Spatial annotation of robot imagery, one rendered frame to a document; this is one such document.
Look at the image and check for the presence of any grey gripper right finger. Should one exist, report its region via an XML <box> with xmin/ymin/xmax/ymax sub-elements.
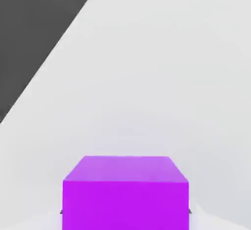
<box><xmin>188</xmin><ymin>207</ymin><xmax>222</xmax><ymax>230</ymax></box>

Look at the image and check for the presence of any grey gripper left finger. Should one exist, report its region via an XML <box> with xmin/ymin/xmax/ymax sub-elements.
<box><xmin>29</xmin><ymin>208</ymin><xmax>64</xmax><ymax>230</ymax></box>

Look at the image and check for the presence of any small purple cube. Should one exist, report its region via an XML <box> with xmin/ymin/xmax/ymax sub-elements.
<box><xmin>62</xmin><ymin>155</ymin><xmax>190</xmax><ymax>230</ymax></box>

